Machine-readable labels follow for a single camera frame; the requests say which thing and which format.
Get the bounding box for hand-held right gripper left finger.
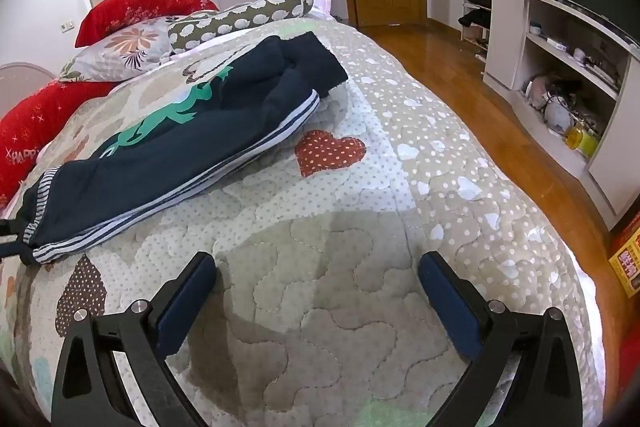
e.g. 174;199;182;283
50;251;218;427

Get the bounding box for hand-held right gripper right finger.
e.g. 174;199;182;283
417;251;585;427

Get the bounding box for navy pants with striped trim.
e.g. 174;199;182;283
0;32;350;267

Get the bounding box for heart-print quilt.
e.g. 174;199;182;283
0;18;601;427

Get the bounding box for orange cardboard box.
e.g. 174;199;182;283
607;212;640;300

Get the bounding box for yellow jar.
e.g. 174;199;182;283
565;122;600;158

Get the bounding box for white round appliance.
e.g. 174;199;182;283
542;99;576;135

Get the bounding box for pink plush toy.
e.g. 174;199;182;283
522;74;551;110

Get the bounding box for long red star-print pillow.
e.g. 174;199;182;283
0;79;118;210

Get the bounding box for grey floral pillow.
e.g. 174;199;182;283
59;12;221;82

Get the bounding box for white shelf unit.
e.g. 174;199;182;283
482;0;640;230

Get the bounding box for pink headboard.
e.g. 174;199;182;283
0;62;53;105

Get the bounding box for olive bolster with white pattern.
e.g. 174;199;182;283
167;0;316;55

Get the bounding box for red floral pillow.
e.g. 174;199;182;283
75;0;221;48

